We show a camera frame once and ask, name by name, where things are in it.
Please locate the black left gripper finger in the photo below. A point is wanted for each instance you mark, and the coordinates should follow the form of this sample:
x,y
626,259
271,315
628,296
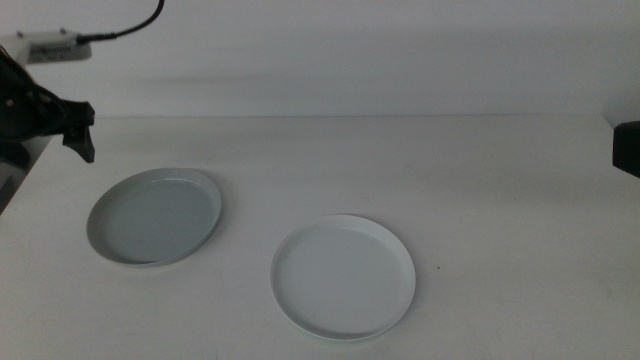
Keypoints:
x,y
82,142

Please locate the white shallow bowl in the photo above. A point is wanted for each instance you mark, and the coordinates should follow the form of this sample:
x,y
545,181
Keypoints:
x,y
344,280

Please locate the grey shallow bowl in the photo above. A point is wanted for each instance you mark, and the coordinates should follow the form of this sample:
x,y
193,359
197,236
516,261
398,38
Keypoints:
x,y
155,220

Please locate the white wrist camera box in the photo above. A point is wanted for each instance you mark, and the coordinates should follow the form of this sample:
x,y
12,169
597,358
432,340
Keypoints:
x,y
52,47

